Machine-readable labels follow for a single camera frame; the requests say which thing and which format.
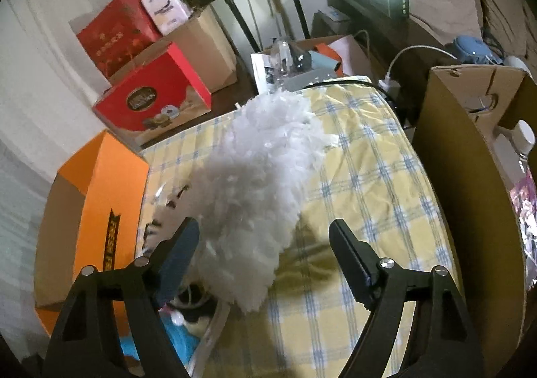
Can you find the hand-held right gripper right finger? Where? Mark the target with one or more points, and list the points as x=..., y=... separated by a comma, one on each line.
x=350, y=256

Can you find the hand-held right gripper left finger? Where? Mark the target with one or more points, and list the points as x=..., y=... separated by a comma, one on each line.
x=180, y=260

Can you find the orange cardboard box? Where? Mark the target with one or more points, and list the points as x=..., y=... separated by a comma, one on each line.
x=105, y=193

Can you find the white fluffy duster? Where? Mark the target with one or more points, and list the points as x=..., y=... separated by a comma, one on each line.
x=251, y=176

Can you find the blue plastic item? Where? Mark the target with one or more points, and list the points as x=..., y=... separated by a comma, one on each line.
x=182, y=336

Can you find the yellow plaid tablecloth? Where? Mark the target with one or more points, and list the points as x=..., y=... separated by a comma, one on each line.
x=369, y=160

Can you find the red chocolate gift box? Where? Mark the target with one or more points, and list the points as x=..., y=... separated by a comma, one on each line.
x=147, y=105

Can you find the pink packet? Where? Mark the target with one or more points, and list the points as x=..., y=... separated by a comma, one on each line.
x=526, y=210

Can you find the small orange box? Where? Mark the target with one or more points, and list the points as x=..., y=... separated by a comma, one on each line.
x=329, y=52

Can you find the plastic bottle with white cap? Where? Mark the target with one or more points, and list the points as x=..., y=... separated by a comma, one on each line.
x=524, y=139

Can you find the clear plastic container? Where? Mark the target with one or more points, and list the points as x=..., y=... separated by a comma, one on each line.
x=285, y=55

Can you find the large brown cardboard box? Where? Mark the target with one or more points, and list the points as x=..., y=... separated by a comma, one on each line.
x=201, y=46

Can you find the dark red patterned box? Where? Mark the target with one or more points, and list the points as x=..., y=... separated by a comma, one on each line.
x=113, y=38

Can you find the light blue round object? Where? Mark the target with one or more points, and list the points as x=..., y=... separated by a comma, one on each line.
x=470, y=49

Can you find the pink tissue pack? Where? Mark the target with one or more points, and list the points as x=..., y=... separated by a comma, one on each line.
x=163, y=5

